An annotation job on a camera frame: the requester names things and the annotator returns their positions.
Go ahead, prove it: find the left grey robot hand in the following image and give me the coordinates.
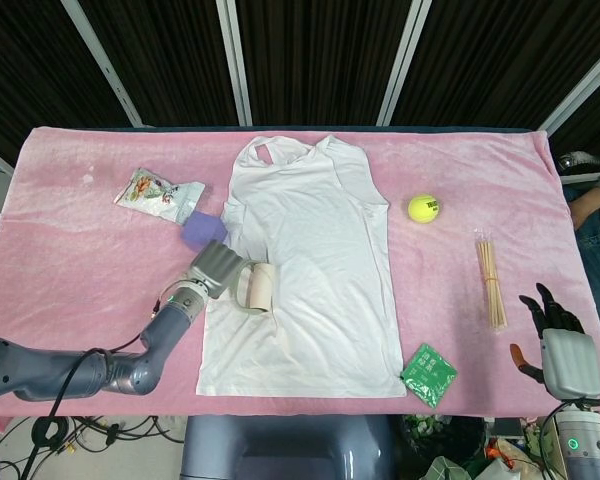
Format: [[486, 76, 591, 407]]
[[187, 239, 246, 301]]

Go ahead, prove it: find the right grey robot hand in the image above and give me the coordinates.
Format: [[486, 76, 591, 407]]
[[509, 282, 600, 401]]

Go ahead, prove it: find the green handled lint roller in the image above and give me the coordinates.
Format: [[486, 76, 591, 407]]
[[228, 260, 280, 316]]

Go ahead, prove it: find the purple foam cube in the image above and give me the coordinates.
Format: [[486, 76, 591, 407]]
[[180, 209, 229, 254]]

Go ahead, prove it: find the white printed snack bag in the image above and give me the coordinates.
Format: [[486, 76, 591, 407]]
[[112, 167, 207, 225]]

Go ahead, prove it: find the white sleeveless tank top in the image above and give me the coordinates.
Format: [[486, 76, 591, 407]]
[[195, 134, 409, 399]]

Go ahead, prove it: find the pack of bamboo skewers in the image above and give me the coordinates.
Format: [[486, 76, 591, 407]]
[[473, 227, 509, 334]]

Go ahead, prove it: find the person in blue jeans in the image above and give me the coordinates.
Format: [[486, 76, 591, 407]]
[[564, 164, 600, 334]]

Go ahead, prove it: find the pink fleece blanket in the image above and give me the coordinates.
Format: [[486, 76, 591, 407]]
[[0, 124, 600, 419]]

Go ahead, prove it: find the green tea sachet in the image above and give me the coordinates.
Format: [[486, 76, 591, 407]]
[[401, 342, 459, 409]]

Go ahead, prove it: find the green plastic bag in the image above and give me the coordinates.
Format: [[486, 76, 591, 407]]
[[420, 455, 481, 480]]

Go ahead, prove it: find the blue-grey robot torso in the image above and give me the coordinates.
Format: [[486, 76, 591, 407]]
[[182, 414, 399, 480]]

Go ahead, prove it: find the yellow tennis ball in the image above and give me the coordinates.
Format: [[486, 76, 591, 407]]
[[407, 193, 444, 225]]

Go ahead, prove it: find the black pleated curtain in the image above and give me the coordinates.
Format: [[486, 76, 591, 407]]
[[0, 0, 600, 151]]

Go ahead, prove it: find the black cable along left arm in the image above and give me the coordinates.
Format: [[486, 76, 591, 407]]
[[44, 282, 191, 439]]

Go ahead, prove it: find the white frame post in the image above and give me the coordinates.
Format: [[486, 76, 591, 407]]
[[539, 49, 600, 136], [69, 0, 144, 126], [377, 0, 434, 126], [217, 0, 254, 126]]

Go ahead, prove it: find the coiled black floor cable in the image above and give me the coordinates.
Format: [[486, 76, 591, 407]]
[[32, 417, 70, 454]]

